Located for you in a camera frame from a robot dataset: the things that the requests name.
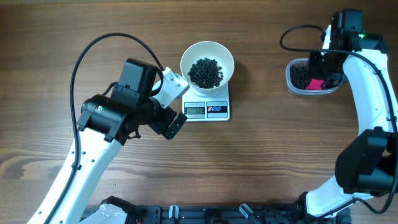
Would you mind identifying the pink plastic measuring scoop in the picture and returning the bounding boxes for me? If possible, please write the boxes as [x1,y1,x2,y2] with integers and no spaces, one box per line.
[305,79,325,91]

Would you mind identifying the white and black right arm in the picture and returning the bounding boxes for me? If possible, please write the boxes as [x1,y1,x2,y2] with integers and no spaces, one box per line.
[305,9,397,219]

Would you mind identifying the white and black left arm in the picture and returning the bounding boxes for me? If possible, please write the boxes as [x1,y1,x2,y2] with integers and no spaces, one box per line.
[29,58,189,223]

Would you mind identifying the white digital kitchen scale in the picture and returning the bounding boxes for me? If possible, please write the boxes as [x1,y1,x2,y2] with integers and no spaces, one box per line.
[182,75,231,122]

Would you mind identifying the black beans in bowl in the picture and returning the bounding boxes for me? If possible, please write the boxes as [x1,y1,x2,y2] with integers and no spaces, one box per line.
[188,58,224,89]

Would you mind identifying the white bowl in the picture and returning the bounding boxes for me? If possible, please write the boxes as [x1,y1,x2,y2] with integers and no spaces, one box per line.
[180,41,235,93]

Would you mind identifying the black beans in container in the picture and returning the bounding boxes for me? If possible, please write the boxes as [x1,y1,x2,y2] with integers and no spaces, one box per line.
[290,65,311,90]

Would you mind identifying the clear plastic container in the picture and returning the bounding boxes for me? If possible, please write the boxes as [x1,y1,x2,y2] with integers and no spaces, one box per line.
[285,58,341,96]

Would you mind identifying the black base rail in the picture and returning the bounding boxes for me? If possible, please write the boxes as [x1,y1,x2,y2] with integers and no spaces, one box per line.
[80,203,352,224]

